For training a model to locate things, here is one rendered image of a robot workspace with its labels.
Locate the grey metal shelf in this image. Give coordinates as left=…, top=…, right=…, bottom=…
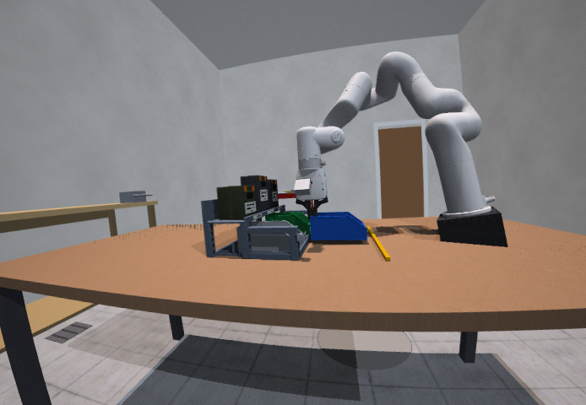
left=201, top=199, right=311, bottom=261

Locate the green open bin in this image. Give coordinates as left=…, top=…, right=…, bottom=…
left=265, top=212, right=311, bottom=235

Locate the dark grey case with orange latches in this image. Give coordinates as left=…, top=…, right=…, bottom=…
left=241, top=175, right=269, bottom=213
left=268, top=179, right=279, bottom=209

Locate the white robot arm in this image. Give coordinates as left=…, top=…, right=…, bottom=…
left=296, top=52, right=495, bottom=218

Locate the olive green case with orange latches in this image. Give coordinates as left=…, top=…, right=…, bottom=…
left=217, top=186, right=258, bottom=220

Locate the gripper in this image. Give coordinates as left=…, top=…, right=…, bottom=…
left=296, top=167, right=328, bottom=218

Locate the yellow bar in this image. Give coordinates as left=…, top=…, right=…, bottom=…
left=367, top=226, right=390, bottom=262

